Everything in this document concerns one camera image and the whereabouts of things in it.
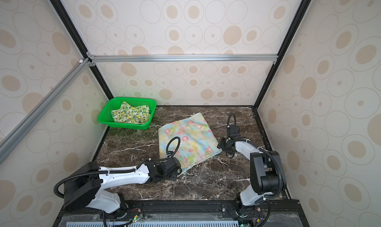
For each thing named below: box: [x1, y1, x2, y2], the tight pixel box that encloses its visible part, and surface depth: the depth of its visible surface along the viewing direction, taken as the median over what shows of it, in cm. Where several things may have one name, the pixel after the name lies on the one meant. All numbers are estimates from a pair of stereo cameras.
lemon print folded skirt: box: [111, 101, 151, 125], surface depth 114 cm
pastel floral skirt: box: [158, 112, 223, 173], surface depth 102 cm
